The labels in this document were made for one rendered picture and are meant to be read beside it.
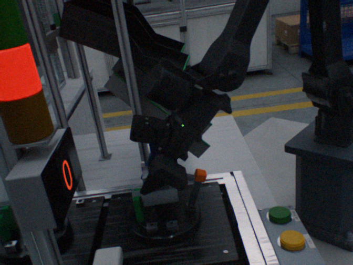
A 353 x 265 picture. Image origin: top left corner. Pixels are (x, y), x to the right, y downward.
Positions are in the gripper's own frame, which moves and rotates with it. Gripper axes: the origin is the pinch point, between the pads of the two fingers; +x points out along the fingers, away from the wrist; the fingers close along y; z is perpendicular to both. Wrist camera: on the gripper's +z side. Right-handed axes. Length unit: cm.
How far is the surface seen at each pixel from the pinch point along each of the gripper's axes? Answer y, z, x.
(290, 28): -476, -183, -65
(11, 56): 21.0, 25.2, -14.2
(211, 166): -37.6, -25.1, 7.4
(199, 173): 0.8, -7.0, -4.9
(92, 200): -10.6, 4.1, 18.2
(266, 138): -51, -40, -6
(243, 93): -337, -134, 26
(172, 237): 6.8, -7.8, 5.6
